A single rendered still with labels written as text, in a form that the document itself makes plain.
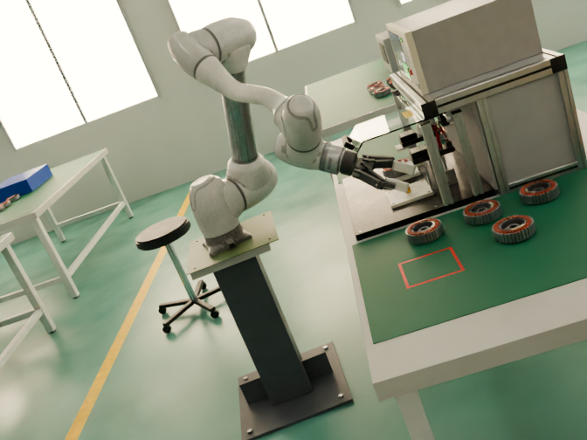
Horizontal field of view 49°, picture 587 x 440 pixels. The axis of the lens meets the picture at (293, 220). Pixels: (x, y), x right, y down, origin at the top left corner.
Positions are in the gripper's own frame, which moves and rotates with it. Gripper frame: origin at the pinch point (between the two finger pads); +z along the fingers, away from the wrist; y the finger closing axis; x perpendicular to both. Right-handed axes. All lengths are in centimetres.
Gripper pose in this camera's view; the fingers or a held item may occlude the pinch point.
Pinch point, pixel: (408, 178)
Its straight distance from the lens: 193.7
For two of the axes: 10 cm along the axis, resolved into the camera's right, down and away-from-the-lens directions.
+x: 1.4, -8.6, -4.9
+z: 9.4, 2.7, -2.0
